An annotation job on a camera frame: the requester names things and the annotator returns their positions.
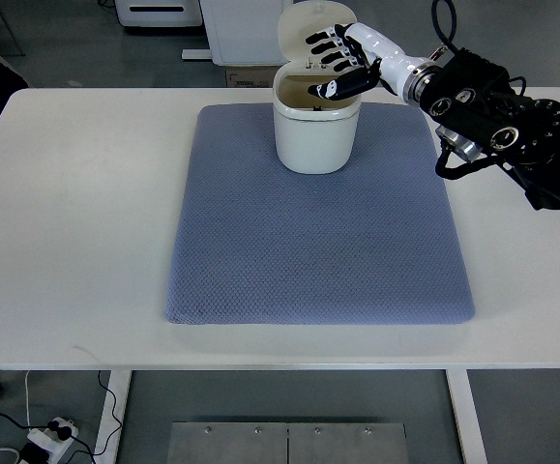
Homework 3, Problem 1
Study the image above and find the blue textured mat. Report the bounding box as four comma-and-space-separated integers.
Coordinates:
165, 103, 475, 325

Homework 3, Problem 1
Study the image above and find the white appliance with black slot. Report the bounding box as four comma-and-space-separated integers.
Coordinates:
114, 0, 203, 28

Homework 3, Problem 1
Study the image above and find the grey metal base plate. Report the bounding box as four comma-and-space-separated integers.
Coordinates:
167, 421, 409, 463

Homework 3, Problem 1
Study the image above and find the black floor cable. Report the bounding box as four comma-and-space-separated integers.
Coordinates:
0, 370, 124, 464

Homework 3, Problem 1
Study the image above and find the right white table leg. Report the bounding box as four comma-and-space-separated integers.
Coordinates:
446, 368, 487, 464

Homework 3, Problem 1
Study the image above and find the cardboard box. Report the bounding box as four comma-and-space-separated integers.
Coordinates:
225, 66, 279, 88

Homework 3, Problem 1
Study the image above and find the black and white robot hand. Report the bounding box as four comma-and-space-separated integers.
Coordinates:
306, 23, 437, 105

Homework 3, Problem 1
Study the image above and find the white power strip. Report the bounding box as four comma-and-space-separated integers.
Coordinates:
27, 417, 78, 464

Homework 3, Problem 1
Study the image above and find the white table leg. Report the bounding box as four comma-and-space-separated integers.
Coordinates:
446, 368, 487, 464
93, 369, 133, 464

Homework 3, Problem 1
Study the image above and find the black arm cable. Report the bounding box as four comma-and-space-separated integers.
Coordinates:
431, 0, 460, 54

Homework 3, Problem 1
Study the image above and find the left white table leg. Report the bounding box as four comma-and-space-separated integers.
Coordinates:
93, 369, 133, 464

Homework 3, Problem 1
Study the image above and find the white cabinet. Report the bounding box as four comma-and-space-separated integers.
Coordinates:
181, 0, 293, 67

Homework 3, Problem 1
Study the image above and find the white floor cable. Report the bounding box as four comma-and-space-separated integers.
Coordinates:
0, 370, 33, 464

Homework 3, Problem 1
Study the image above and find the white trash can with lid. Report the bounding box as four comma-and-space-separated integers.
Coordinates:
273, 1, 361, 174

